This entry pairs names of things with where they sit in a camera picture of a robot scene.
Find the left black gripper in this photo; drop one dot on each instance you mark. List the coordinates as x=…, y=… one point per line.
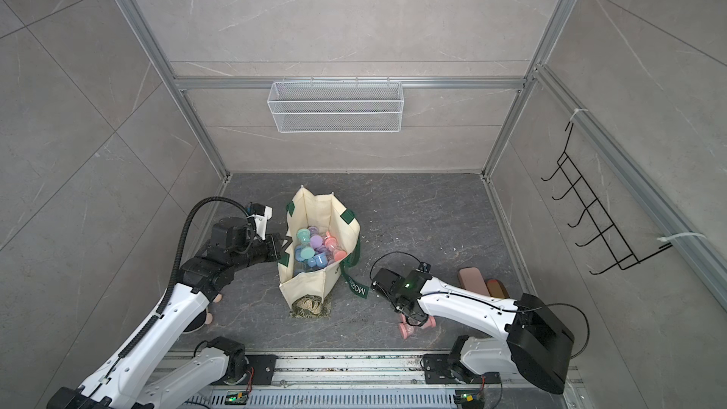
x=276, y=251

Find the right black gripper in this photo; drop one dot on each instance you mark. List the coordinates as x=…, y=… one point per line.
x=396, y=307

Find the teal hourglass front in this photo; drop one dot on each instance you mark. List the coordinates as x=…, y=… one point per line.
x=303, y=236

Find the teal hourglass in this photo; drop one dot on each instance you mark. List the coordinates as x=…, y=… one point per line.
x=303, y=236
x=304, y=253

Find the cream canvas tote bag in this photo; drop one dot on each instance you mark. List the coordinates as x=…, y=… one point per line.
x=307, y=290

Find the blue hourglass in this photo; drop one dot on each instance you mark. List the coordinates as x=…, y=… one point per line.
x=318, y=261

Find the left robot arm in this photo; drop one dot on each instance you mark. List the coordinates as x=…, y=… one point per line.
x=124, y=380

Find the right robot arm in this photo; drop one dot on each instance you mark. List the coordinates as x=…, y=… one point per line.
x=521, y=337

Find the pink case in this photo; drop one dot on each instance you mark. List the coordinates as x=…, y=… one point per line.
x=471, y=280

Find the plaid pouch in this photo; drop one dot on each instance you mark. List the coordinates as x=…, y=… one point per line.
x=497, y=289

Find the pink toy at left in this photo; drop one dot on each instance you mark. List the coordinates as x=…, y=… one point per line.
x=210, y=307

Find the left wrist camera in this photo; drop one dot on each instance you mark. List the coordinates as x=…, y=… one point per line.
x=260, y=214

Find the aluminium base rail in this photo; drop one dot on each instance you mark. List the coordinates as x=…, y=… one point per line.
x=378, y=379

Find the white wire mesh basket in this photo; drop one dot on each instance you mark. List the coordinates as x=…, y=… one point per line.
x=307, y=107

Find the black wire hook rack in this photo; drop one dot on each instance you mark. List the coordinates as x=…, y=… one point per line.
x=620, y=254

